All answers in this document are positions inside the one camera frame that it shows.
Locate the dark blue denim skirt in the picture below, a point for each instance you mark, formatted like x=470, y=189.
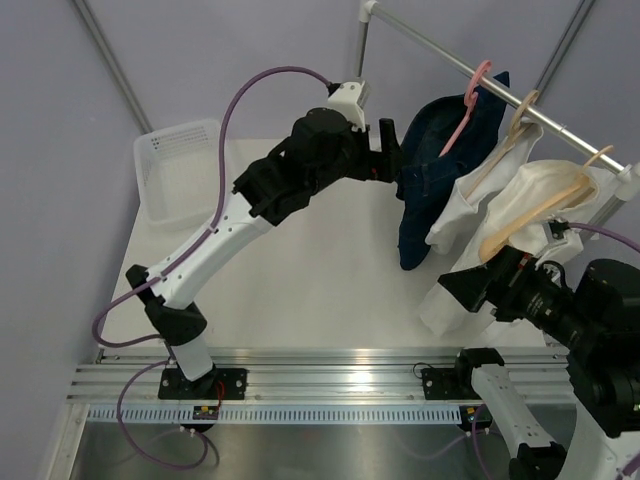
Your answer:
x=427, y=176

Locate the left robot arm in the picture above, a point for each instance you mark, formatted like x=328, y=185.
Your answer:
x=322, y=148

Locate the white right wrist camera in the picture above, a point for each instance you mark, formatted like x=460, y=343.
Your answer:
x=560, y=235

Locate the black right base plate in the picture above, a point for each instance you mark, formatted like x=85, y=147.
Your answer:
x=443, y=384

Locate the beige hanger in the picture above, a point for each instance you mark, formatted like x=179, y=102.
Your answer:
x=516, y=130
x=580, y=187

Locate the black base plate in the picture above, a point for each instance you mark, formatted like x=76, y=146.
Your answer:
x=443, y=384
x=229, y=383

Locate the beige hanger middle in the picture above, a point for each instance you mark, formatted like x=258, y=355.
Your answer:
x=516, y=130

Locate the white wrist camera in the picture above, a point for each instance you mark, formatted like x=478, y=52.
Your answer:
x=560, y=235
x=349, y=99

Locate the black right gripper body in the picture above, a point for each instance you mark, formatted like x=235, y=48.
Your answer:
x=532, y=293

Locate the beige hanger outer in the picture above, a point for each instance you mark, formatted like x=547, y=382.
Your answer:
x=580, y=187

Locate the silver clothes rack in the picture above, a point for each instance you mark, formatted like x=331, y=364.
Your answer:
x=627, y=176

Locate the aluminium mounting rail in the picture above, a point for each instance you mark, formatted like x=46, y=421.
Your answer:
x=321, y=376

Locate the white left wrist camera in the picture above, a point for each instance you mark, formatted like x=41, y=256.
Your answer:
x=349, y=99

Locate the white slotted cable duct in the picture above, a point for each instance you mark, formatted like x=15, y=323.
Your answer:
x=279, y=414

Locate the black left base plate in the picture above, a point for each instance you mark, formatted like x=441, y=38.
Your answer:
x=229, y=383

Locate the white plastic basket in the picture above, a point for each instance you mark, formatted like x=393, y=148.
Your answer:
x=177, y=174

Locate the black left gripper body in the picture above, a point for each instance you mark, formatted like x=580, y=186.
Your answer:
x=376, y=165

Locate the white satin garment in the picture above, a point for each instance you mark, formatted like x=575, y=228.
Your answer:
x=460, y=215

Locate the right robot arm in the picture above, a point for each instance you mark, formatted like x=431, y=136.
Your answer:
x=598, y=323

